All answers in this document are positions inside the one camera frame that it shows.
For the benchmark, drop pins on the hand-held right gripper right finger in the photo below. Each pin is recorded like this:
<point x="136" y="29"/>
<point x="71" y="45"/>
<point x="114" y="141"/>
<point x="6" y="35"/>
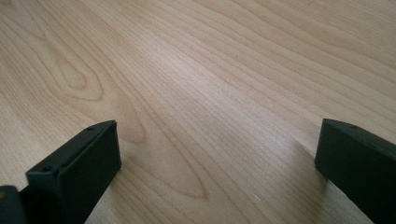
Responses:
<point x="358" y="165"/>

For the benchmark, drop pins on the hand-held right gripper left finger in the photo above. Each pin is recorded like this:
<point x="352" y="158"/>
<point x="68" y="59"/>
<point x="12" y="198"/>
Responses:
<point x="77" y="174"/>

